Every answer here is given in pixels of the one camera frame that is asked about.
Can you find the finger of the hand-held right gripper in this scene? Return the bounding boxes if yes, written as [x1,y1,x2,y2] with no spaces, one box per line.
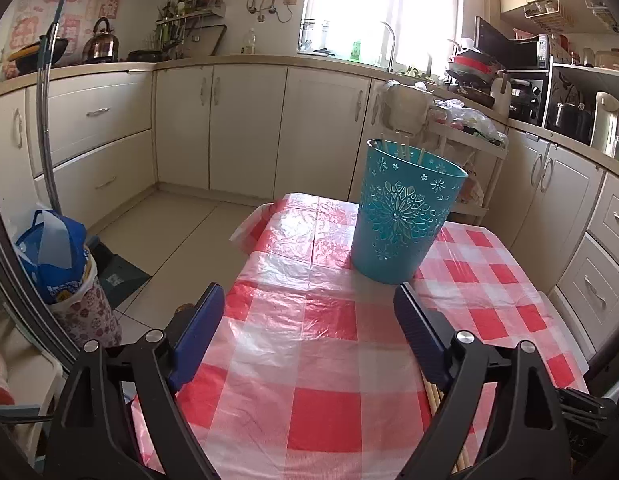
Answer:
[556,386,619,424]

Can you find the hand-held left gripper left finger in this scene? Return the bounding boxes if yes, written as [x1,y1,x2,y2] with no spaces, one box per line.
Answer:
[44,282,226,480]

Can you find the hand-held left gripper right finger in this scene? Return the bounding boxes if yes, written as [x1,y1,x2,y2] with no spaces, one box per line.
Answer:
[393,284,573,480]

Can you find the teal plastic bucket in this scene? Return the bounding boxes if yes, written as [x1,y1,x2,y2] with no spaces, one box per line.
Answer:
[350,138,469,285]

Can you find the dark doormat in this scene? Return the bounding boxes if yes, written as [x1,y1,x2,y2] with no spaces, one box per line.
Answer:
[84,242,154,309]

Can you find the red checkered plastic tablecloth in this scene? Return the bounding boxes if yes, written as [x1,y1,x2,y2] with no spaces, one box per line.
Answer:
[131,192,590,480]

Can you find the floral printed bag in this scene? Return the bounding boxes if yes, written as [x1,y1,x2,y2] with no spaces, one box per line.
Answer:
[44,250,124,350]

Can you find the white plastic bag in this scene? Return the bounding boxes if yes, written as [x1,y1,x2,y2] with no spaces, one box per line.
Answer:
[456,159,486,207]

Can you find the blue shopping bag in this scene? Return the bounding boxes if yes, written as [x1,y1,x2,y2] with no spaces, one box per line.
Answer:
[14,208,89,307]

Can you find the white trolley cart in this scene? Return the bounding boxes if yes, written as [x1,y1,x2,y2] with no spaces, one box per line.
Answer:
[428,105,511,227]

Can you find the cream kitchen cabinets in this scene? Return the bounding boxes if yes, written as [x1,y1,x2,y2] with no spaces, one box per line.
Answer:
[0,54,619,357]

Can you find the clear plastic bag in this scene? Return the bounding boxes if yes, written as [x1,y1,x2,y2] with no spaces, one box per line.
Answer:
[433,99,509,142]

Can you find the white hanging bin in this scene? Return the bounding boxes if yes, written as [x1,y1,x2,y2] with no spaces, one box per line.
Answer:
[383,79,433,134]

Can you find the white plastic jug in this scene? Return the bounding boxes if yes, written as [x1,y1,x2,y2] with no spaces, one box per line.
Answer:
[491,72,513,119]

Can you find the black cooking pot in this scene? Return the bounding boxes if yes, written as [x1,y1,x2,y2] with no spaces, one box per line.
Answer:
[546,102,593,142]

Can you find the black toaster oven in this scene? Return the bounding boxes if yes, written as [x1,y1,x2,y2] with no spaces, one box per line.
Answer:
[503,70,551,127]

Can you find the stack of pans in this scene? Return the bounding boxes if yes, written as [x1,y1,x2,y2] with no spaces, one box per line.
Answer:
[445,39,506,107]

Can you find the white electric kettle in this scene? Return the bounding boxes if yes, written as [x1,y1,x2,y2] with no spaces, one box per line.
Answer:
[588,90,619,159]

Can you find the kitchen faucet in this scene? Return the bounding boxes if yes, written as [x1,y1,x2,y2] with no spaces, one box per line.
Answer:
[379,20,397,73]

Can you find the black microwave oven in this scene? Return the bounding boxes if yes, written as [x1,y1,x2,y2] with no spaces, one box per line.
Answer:
[473,16,553,72]

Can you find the steel kettle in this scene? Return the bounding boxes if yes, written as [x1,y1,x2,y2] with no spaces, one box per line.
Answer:
[83,17,121,61]

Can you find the black wok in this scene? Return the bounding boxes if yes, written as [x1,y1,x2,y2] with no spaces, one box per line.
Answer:
[6,36,71,69]

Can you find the kitchen window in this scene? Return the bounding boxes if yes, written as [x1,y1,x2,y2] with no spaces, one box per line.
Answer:
[301,0,463,69]

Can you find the mop handle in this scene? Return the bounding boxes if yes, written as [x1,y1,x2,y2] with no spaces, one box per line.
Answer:
[36,0,79,217]

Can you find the wall spice rack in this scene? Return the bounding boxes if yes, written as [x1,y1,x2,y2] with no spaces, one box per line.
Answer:
[154,0,228,59]

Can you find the wire hanging basket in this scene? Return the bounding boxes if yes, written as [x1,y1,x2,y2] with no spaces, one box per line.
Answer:
[521,0,561,19]

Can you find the pink wall stickers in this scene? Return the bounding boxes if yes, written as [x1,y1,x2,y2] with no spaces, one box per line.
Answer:
[8,0,121,62]

